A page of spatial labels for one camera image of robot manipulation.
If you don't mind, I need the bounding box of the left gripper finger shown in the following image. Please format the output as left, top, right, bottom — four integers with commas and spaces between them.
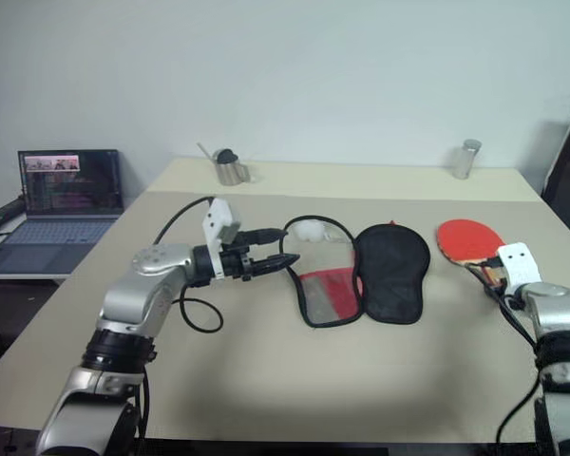
256, 254, 300, 277
247, 229, 287, 246

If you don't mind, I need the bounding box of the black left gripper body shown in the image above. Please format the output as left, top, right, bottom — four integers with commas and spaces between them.
218, 230, 263, 282

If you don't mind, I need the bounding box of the red table tennis paddle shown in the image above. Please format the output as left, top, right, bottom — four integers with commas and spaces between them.
436, 218, 504, 287

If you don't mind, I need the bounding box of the red black paddle case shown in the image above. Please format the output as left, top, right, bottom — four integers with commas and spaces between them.
283, 216, 432, 329

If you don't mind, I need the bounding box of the steel pitcher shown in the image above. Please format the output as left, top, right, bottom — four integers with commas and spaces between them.
212, 150, 252, 187

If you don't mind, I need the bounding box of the steel cylinder shaker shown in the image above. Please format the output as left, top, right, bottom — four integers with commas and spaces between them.
452, 139, 483, 181

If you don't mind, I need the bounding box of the open grey laptop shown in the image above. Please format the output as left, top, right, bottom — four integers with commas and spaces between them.
0, 149, 125, 276

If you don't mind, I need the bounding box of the black handheld controller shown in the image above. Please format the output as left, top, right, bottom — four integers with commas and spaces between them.
0, 196, 26, 234

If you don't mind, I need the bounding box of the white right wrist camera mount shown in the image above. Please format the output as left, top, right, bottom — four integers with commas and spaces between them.
497, 241, 542, 289

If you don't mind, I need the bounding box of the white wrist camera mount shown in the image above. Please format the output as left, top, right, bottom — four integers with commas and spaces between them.
201, 198, 243, 279
497, 241, 542, 289

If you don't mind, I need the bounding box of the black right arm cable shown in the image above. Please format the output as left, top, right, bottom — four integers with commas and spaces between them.
496, 289, 552, 443

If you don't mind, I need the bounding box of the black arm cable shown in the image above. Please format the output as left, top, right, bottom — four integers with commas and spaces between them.
140, 195, 225, 441
496, 289, 552, 443

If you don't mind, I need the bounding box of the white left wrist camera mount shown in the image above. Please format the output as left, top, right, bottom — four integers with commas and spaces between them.
201, 198, 243, 279

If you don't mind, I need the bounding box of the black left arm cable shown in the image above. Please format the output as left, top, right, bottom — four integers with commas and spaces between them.
140, 195, 225, 441

